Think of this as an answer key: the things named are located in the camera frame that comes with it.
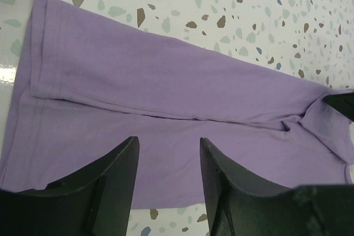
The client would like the purple t shirt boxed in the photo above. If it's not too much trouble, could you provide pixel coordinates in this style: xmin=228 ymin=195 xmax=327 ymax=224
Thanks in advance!
xmin=1 ymin=0 xmax=353 ymax=209

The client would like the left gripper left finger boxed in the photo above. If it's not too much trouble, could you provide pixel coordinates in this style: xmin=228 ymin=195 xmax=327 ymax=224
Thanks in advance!
xmin=1 ymin=137 xmax=139 ymax=235

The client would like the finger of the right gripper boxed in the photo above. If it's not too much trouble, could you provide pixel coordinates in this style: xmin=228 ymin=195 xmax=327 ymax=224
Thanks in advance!
xmin=323 ymin=92 xmax=354 ymax=122

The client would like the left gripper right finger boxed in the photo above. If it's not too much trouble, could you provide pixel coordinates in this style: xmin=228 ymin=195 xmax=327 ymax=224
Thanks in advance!
xmin=200 ymin=138 xmax=353 ymax=236

